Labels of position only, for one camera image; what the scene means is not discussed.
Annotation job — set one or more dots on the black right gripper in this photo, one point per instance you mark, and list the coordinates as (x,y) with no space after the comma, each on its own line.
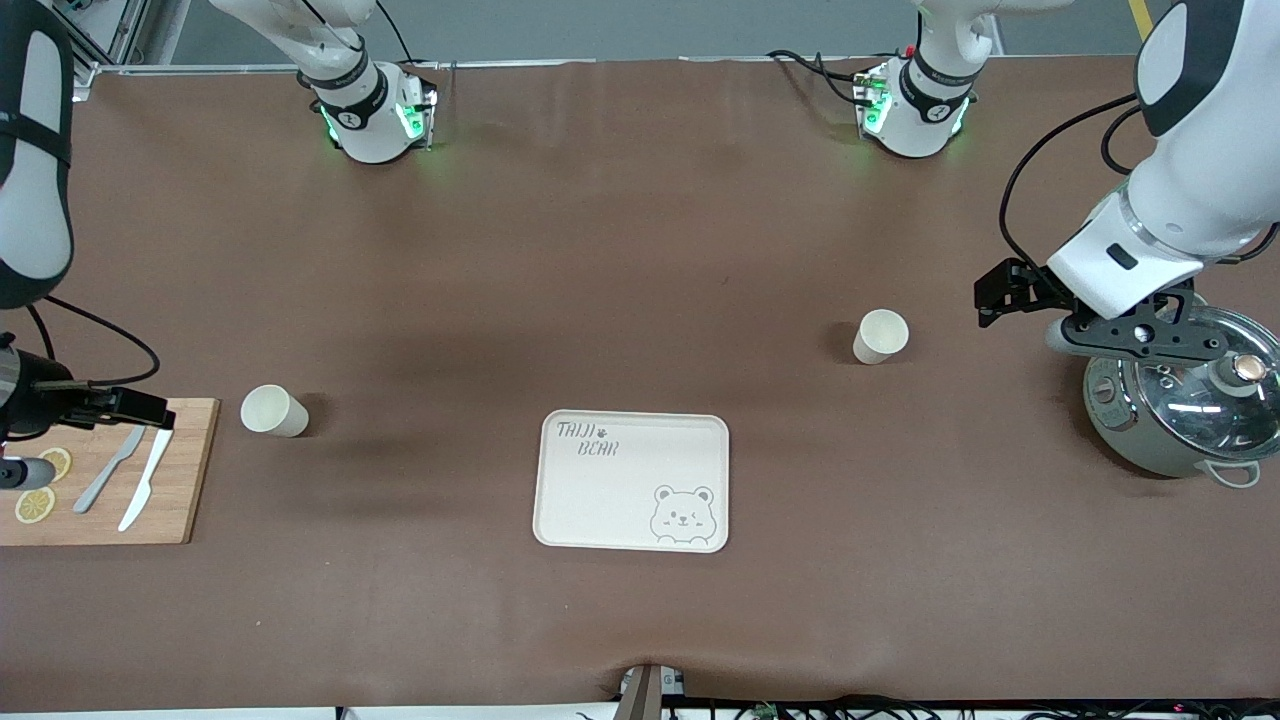
(38,403)

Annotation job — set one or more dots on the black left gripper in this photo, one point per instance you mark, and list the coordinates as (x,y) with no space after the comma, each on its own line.
(1026,284)

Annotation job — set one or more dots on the white IKEA cup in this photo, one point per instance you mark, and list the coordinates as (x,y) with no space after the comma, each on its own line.
(880,338)
(270,412)

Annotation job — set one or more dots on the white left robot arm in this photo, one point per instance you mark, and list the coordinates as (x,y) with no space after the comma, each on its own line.
(1190,190)

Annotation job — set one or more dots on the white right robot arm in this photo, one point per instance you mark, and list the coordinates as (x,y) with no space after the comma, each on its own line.
(35,150)

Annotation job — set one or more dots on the white plastic knife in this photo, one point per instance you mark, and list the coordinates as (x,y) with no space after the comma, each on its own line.
(148,475)

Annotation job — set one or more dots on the grey plastic knife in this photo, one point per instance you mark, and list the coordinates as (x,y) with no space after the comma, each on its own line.
(105,475)

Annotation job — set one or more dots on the wooden cutting board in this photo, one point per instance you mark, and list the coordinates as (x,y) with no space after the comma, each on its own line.
(190,480)

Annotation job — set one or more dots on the lemon slice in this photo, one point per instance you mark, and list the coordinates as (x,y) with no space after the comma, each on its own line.
(35,505)
(60,466)

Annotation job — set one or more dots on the grey pot with glass lid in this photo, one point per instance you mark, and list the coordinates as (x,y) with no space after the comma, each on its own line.
(1140,450)

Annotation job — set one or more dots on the glass pot lid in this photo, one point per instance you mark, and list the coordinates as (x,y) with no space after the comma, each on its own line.
(1200,420)

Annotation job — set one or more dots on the brown table mat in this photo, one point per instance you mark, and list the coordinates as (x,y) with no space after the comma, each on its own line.
(640,250)

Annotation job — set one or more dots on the cream bear print tray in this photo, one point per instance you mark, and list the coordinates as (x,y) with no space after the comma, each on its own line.
(600,515)

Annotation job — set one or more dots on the aluminium frame profile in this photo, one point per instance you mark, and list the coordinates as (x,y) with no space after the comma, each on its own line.
(85,82)

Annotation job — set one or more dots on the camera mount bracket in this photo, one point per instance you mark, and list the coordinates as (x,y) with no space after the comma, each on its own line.
(645,695)

